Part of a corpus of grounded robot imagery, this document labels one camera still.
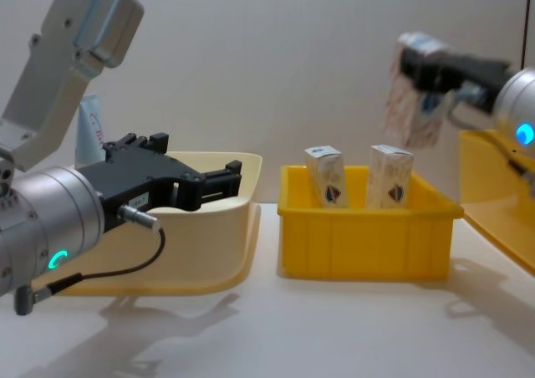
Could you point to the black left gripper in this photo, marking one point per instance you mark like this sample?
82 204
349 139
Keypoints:
138 177

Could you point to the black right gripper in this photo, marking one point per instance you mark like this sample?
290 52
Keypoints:
464 77

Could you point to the white printed carton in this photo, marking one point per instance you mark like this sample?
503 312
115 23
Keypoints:
411 119
330 181
388 181

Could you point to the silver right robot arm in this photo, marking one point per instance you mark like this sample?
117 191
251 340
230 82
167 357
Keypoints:
516 102

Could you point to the cream plastic basin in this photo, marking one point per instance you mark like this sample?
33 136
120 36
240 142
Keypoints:
200 244

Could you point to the white squeeze tube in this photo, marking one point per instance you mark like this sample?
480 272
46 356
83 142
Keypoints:
90 135

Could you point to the yellow plastic bin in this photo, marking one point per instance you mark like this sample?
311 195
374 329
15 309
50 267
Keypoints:
363 240
489 190

